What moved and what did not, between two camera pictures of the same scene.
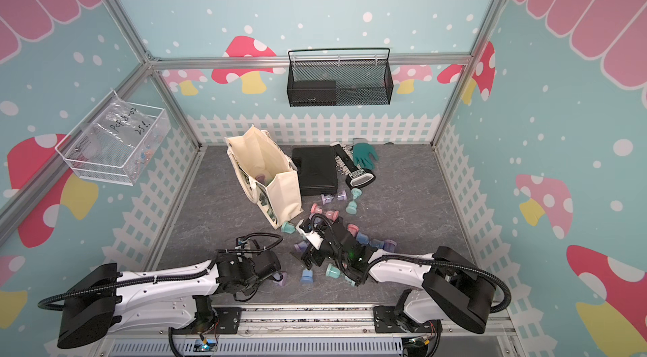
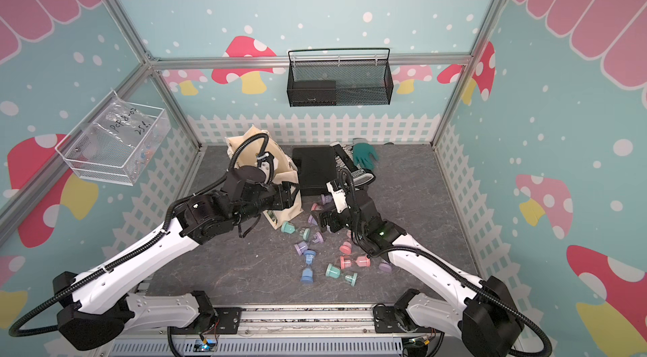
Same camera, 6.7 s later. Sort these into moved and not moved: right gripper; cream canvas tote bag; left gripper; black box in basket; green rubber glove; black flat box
Moved: right gripper; left gripper
Not moved: cream canvas tote bag; black box in basket; black flat box; green rubber glove
